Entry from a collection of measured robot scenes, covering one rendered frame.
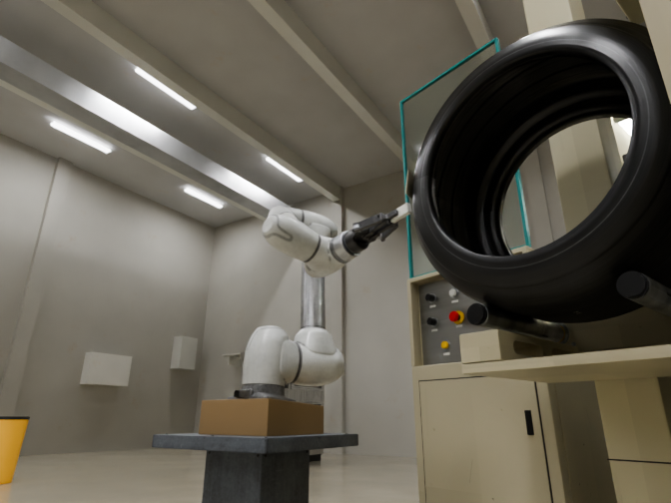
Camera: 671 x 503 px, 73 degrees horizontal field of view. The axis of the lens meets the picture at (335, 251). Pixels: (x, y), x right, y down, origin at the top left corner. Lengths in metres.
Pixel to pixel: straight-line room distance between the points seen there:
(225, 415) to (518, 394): 0.96
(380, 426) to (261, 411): 8.48
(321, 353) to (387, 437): 8.18
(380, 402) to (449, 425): 8.17
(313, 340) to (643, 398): 1.06
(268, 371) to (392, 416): 8.24
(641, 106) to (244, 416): 1.31
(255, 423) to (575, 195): 1.14
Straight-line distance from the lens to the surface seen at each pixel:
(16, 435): 6.73
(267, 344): 1.66
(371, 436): 10.05
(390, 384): 9.85
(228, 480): 1.65
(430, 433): 1.85
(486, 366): 0.93
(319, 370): 1.74
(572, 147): 1.40
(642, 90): 0.91
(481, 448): 1.73
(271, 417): 1.52
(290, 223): 1.37
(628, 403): 1.22
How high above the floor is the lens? 0.70
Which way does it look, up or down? 20 degrees up
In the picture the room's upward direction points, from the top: straight up
